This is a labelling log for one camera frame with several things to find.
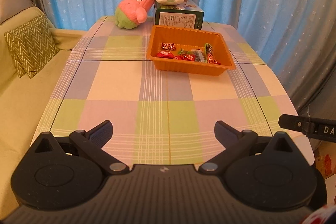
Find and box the pink starfish plush toy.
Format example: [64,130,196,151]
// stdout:
[115,0,157,30]

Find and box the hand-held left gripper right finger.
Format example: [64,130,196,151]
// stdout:
[198,120,295,175]

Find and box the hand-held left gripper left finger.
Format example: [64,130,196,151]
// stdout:
[33,120,130,175]

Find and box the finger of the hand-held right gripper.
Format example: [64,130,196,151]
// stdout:
[278,114,311,135]

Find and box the light green sofa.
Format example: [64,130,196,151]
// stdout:
[0,5,87,214]

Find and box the green cardboard box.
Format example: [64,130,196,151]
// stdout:
[154,0,205,30]

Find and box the long colourful snack packet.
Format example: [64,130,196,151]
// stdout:
[204,43,221,65]

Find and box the tan cardboard box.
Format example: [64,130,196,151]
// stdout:
[314,141,336,180]

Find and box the orange plastic tray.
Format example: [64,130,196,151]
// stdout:
[146,25,236,77]

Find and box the person's red patterned clothing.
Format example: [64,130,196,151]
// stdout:
[307,204,336,224]

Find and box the green zigzag pillow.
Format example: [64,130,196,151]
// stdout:
[5,15,60,79]
[12,52,27,79]

